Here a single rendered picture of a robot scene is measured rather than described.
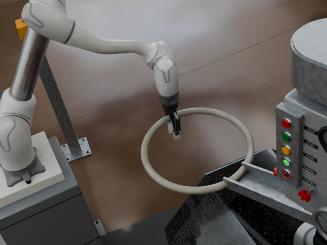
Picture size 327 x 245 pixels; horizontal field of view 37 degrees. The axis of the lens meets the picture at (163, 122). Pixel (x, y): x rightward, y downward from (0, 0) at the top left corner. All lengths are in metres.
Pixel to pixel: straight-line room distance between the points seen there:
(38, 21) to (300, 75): 1.01
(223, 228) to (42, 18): 1.07
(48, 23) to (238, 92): 2.24
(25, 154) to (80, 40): 0.61
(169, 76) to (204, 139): 1.47
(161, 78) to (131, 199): 1.31
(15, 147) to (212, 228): 0.90
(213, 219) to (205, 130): 1.55
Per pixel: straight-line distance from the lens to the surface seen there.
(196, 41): 4.50
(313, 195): 1.53
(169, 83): 2.06
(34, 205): 2.26
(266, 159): 2.18
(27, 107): 2.30
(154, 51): 2.16
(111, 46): 2.00
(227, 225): 2.00
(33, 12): 1.88
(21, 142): 2.19
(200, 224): 2.11
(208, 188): 1.96
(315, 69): 1.23
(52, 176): 2.27
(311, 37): 1.30
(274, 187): 1.92
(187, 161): 3.33
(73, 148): 3.57
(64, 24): 1.89
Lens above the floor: 2.37
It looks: 40 degrees down
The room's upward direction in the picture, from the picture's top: 12 degrees counter-clockwise
